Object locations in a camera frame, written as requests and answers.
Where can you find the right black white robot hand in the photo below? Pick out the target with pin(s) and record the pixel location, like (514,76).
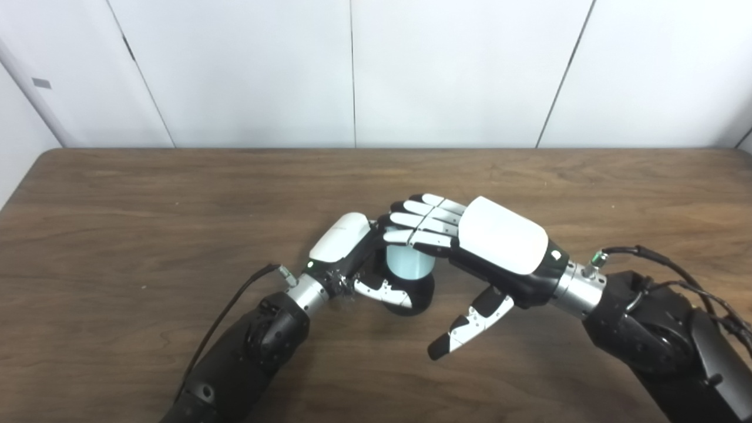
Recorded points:
(502,241)

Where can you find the black nozzle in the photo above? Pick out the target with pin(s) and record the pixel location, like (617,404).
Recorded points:
(422,294)

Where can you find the black wall panel hinge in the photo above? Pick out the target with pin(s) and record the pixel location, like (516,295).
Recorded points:
(128,49)

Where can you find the grey wall label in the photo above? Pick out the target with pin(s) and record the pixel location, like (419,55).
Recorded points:
(41,83)

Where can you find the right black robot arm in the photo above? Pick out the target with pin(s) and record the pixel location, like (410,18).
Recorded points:
(658,335)

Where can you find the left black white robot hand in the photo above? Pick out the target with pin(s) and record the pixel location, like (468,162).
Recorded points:
(341,238)

